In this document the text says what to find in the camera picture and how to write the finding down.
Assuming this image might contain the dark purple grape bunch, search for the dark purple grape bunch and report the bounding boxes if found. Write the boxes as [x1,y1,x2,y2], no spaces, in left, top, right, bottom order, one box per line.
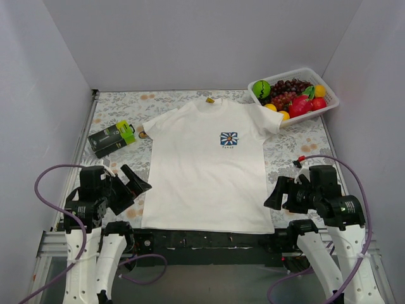
[270,79,312,98]

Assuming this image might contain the yellow orange front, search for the yellow orange front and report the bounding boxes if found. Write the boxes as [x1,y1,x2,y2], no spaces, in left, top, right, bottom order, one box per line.
[278,111,290,121]

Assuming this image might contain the black green cardboard box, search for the black green cardboard box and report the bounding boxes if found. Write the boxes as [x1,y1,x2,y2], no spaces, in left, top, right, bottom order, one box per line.
[88,120,136,159]

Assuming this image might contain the white plastic fruit basket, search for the white plastic fruit basket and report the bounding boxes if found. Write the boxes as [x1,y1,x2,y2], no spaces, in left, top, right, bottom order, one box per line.
[247,68,339,127]

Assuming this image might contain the red apple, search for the red apple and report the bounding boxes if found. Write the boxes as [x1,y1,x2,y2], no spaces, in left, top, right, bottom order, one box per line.
[311,97,327,111]

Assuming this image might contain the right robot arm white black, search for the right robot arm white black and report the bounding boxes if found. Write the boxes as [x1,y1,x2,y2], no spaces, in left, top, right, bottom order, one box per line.
[264,165,384,303]

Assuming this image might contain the red dragon fruit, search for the red dragon fruit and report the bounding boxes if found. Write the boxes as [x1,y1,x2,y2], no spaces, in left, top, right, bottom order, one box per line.
[288,95,313,118]

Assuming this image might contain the white t-shirt daisy print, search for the white t-shirt daisy print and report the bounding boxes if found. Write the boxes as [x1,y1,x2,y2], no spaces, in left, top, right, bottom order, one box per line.
[141,99,284,234]

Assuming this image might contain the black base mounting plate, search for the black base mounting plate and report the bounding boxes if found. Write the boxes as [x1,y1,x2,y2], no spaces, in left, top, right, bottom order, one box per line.
[122,229,309,267]

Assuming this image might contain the yellow orange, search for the yellow orange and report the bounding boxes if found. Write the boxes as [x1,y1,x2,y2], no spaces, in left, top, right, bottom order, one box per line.
[265,104,277,111]
[278,111,290,121]

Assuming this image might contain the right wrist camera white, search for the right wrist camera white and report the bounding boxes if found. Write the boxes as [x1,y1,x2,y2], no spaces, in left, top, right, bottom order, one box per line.
[294,167,310,184]

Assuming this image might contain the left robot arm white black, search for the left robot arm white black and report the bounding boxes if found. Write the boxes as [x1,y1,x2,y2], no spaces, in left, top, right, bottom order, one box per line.
[63,165,152,303]

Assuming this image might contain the red grape bunch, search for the red grape bunch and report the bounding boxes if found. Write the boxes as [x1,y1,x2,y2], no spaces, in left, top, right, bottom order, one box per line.
[271,92,297,111]

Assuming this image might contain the yellow lemon back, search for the yellow lemon back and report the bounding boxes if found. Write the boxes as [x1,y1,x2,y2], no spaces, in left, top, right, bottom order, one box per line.
[314,85,327,98]

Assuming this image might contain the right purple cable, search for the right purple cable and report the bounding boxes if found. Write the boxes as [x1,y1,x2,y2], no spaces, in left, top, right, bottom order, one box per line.
[267,154,373,304]

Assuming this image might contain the green watermelon ball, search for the green watermelon ball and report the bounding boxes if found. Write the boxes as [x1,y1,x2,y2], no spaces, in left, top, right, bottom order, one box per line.
[252,80,271,99]

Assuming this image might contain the yellow orange left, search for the yellow orange left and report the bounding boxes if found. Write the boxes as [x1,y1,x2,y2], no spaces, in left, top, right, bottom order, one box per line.
[265,104,277,111]

